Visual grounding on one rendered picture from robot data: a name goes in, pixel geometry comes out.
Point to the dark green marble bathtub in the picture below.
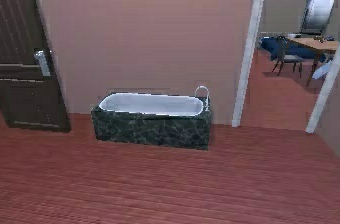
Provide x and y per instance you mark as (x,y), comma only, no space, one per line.
(151,128)

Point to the silver bathtub faucet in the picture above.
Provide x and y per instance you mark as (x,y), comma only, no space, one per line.
(203,92)

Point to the dark blue sofa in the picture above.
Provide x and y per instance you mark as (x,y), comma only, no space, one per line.
(271,46)

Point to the dark wooden chair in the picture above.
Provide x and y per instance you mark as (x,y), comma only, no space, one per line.
(286,58)

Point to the dark brown room door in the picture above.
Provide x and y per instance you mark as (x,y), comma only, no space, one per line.
(14,70)

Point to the brown wooden table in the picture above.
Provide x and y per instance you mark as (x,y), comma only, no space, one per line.
(318,45)

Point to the white window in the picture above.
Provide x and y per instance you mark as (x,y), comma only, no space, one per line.
(318,15)

